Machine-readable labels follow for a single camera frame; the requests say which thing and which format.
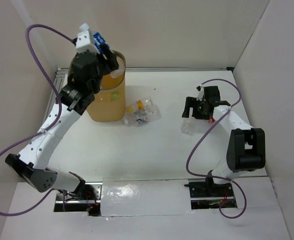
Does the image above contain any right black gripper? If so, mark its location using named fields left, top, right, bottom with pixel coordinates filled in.
left=182, top=96, right=210, bottom=120

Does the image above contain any blue label water bottle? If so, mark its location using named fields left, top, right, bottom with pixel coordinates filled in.
left=79, top=23, right=125, bottom=78

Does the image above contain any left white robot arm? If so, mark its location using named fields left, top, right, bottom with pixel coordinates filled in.
left=5, top=43, right=119, bottom=200

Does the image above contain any yellow mesh waste bin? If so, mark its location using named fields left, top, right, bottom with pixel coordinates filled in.
left=60, top=52, right=125, bottom=122

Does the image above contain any aluminium frame rail back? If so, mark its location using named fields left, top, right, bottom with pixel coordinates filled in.
left=126, top=67, right=235, bottom=72

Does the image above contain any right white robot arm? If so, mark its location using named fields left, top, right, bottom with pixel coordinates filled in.
left=182, top=85, right=266, bottom=196

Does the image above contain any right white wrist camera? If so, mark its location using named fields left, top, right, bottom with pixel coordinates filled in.
left=196, top=84, right=204, bottom=101

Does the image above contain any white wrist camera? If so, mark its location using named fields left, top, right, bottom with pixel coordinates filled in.
left=75, top=29, right=99, bottom=54
left=196, top=84, right=204, bottom=101

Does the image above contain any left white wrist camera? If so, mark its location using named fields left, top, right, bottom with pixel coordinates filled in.
left=75, top=29, right=99, bottom=54

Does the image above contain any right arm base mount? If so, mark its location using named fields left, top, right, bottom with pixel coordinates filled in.
left=184, top=178, right=237, bottom=210

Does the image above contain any red cap cola bottle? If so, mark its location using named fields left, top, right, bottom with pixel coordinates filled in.
left=208, top=116, right=216, bottom=124

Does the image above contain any green plastic bottle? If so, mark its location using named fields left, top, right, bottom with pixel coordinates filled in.
left=110, top=91, right=121, bottom=102

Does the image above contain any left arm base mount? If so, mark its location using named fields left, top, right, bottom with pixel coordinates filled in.
left=53, top=182, right=103, bottom=217

